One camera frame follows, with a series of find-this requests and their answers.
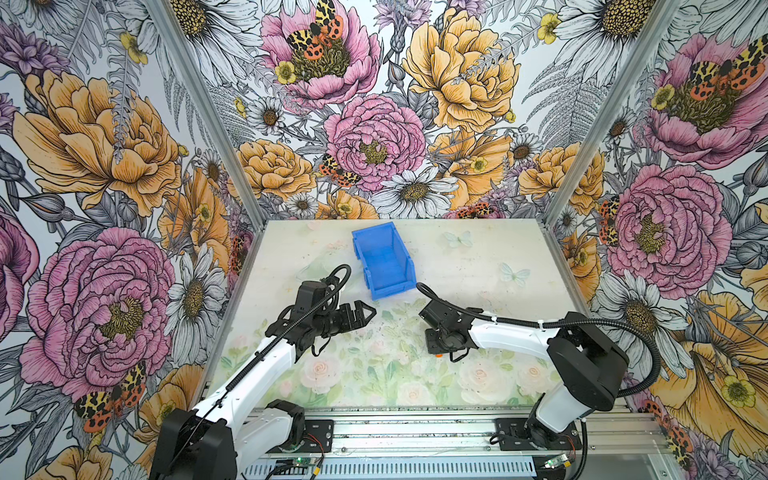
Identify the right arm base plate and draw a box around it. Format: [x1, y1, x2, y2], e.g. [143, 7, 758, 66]
[492, 417, 582, 451]

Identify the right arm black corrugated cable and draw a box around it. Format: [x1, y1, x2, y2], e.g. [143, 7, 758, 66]
[415, 281, 662, 398]

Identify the blue plastic bin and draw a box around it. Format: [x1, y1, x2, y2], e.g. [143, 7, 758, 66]
[352, 222, 417, 301]

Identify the aluminium corner post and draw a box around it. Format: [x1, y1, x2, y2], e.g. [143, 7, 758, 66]
[542, 1, 680, 229]
[147, 1, 267, 233]

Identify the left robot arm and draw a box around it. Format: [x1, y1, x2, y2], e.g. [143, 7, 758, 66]
[149, 278, 376, 479]

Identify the right aluminium corner post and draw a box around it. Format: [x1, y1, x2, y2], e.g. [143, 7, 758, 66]
[542, 1, 680, 229]

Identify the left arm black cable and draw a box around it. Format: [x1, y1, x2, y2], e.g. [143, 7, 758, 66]
[167, 263, 353, 480]

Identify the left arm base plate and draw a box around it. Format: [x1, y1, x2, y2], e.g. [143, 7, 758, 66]
[295, 418, 335, 454]

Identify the aluminium front rail frame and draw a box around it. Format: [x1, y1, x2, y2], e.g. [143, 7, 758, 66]
[238, 407, 684, 479]

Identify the left aluminium corner post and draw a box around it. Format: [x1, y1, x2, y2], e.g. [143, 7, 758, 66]
[147, 1, 267, 233]

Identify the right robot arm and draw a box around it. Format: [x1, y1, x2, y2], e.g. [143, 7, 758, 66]
[419, 300, 629, 449]

